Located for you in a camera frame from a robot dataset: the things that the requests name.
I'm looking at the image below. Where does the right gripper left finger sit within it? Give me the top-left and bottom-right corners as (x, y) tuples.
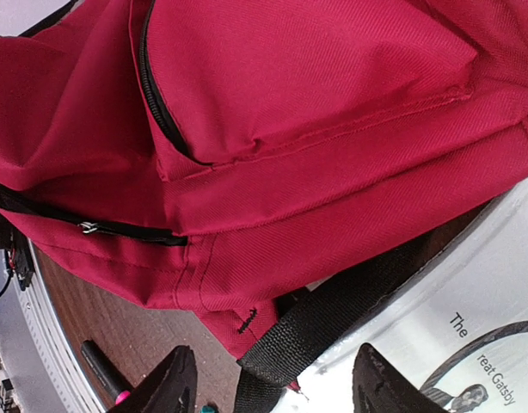
(130, 346), (198, 413)

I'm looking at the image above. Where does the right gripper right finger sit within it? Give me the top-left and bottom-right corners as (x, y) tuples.
(353, 343), (445, 413)

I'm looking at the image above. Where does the red backpack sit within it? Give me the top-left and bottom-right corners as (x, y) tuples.
(0, 1), (528, 412)

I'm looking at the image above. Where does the teal white marker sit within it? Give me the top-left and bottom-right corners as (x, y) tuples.
(200, 404), (218, 413)

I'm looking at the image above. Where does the pink black highlighter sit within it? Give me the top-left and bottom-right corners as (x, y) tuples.
(81, 340), (132, 405)

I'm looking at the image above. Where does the white Great Gatsby book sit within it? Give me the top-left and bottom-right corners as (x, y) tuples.
(276, 178), (528, 412)

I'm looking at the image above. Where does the aluminium front rail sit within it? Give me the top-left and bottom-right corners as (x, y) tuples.
(0, 243), (107, 412)

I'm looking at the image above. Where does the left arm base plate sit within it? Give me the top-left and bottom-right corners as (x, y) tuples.
(0, 213), (35, 298)

